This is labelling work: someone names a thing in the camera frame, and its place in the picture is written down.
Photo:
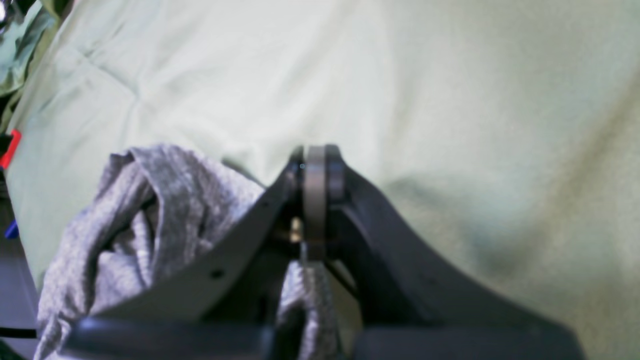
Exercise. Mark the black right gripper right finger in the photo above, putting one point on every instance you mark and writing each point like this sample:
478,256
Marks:
414,304

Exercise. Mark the green table cloth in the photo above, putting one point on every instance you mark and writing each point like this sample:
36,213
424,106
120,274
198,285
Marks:
506,132

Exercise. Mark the top right blue clamp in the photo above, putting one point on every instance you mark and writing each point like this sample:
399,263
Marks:
12,231

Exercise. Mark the right edge orange clamp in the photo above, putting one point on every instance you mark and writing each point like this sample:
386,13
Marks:
9,143

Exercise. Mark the grey heathered T-shirt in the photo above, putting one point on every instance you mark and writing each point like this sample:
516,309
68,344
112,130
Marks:
156,210

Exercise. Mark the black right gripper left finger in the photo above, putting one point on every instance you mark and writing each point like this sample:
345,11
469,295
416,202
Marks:
259,294

